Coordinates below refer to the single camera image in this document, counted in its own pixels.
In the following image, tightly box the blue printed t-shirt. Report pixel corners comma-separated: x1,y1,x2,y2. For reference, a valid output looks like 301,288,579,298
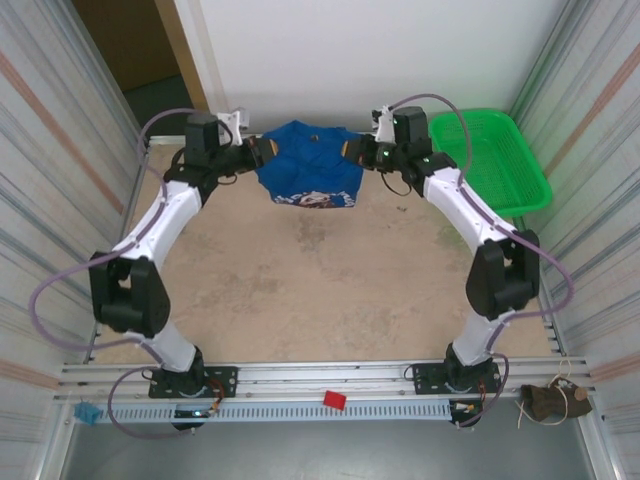
254,119,365,209

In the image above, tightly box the green plastic basket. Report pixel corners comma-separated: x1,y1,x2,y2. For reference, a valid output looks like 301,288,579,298
428,108,554,219

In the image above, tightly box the brown wooden door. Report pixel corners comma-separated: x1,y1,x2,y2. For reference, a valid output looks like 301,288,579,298
72,0,182,94

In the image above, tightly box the small blue connector block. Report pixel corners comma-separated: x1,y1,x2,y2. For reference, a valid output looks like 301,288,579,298
73,403,100,426

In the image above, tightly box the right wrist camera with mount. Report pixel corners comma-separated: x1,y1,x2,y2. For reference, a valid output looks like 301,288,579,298
370,104,397,142

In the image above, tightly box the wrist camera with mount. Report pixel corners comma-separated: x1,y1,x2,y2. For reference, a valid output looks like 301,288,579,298
370,104,397,142
218,108,249,145

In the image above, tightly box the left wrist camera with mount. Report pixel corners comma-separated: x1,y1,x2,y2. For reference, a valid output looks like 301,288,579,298
218,108,249,145

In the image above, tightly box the aluminium table edge rail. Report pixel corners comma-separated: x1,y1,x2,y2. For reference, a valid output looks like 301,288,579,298
147,130,430,147

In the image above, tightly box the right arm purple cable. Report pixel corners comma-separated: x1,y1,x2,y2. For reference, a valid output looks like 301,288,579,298
392,92,576,431

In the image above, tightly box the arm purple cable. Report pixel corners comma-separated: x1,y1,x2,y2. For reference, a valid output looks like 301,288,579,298
30,107,224,440
392,92,576,431

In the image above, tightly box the right gripper thin black cable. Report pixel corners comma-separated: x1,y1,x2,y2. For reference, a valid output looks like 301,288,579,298
378,168,416,197

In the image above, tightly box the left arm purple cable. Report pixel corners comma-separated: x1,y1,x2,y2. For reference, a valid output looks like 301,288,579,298
30,107,224,440

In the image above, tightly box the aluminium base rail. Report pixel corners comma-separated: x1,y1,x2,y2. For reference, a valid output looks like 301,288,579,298
53,357,594,404

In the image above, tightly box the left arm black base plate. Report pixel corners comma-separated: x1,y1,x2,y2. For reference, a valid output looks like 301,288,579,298
148,366,239,400

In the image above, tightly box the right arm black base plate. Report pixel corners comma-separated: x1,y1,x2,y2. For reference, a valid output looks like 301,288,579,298
412,360,504,396

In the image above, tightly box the grey slotted cable duct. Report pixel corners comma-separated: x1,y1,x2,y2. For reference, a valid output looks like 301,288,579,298
102,402,454,424

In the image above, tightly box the brown pouch with string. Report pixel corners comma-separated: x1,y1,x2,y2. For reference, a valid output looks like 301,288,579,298
516,358,595,429

